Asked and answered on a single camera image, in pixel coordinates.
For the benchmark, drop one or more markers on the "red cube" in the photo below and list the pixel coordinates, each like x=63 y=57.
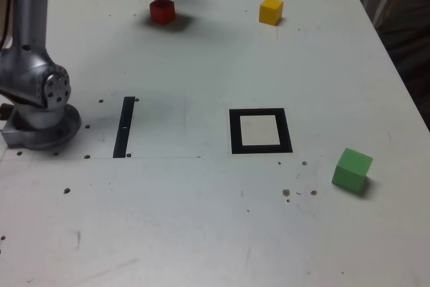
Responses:
x=162 y=13

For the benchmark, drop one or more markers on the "yellow cube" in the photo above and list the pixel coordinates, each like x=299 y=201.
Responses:
x=270 y=13

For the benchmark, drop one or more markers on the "green cube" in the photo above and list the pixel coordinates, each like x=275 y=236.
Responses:
x=351 y=172

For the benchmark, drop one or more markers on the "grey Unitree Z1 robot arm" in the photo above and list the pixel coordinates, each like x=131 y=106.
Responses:
x=30 y=65

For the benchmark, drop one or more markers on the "black tape square outline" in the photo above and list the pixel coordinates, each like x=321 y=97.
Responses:
x=235 y=132

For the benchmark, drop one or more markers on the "black tape strip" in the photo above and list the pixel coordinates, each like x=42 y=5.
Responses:
x=122 y=132

